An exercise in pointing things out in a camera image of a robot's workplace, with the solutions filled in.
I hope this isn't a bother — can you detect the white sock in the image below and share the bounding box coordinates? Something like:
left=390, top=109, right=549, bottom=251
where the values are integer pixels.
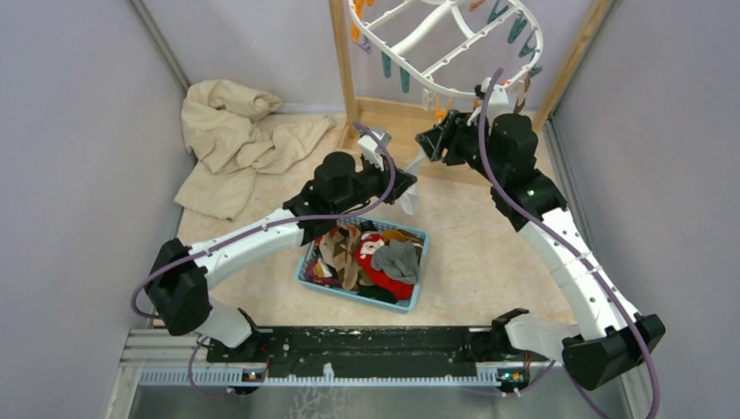
left=398, top=148, right=426, bottom=216

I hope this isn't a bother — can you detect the blue plastic basket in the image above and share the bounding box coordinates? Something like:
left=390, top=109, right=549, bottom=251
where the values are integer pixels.
left=294, top=215, right=432, bottom=314

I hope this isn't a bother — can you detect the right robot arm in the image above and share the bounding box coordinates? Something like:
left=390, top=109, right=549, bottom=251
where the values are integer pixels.
left=415, top=111, right=666, bottom=390

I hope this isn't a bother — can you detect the wooden hanger stand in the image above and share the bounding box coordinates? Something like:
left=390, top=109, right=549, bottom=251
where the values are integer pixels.
left=329, top=0, right=615, bottom=164

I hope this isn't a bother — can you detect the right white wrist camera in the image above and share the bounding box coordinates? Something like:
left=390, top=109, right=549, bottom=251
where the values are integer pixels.
left=471, top=79, right=513, bottom=121

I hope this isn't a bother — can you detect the red santa sock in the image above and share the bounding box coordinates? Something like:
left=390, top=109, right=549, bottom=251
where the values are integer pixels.
left=353, top=232, right=420, bottom=302

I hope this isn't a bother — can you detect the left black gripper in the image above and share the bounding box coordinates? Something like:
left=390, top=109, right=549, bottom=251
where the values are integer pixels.
left=333, top=151, right=418, bottom=216

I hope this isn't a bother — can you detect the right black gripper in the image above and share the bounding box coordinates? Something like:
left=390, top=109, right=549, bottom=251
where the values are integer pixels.
left=415, top=109, right=505, bottom=185

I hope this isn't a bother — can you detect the pile of socks in basket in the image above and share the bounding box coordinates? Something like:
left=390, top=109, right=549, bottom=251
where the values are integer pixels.
left=306, top=220, right=426, bottom=305

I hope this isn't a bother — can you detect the white oval clip hanger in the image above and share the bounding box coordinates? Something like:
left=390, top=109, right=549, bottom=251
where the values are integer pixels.
left=347, top=1, right=545, bottom=100

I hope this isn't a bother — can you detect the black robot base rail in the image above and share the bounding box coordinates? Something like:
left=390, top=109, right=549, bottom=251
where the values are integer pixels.
left=207, top=326, right=526, bottom=379

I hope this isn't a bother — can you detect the grey sock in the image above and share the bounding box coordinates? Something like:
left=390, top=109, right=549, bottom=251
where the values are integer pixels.
left=371, top=239, right=421, bottom=285

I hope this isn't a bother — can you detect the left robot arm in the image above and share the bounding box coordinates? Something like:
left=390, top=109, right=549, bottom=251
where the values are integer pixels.
left=140, top=152, right=418, bottom=361

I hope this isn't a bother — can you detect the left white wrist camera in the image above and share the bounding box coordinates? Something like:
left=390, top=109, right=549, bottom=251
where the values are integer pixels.
left=358, top=127, right=392, bottom=171

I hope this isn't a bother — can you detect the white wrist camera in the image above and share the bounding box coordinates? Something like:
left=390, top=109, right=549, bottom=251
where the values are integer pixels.
left=471, top=79, right=513, bottom=121
left=358, top=127, right=392, bottom=171

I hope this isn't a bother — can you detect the beige crumpled cloth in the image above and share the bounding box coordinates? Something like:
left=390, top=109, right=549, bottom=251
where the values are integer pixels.
left=174, top=79, right=336, bottom=221

